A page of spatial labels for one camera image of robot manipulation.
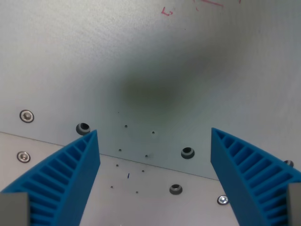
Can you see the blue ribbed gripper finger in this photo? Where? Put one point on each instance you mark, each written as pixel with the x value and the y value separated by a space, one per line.
pixel 237 169
pixel 70 174

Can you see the silver hex socket screw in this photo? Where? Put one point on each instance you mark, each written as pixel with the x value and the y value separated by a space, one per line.
pixel 26 116
pixel 23 156
pixel 223 200

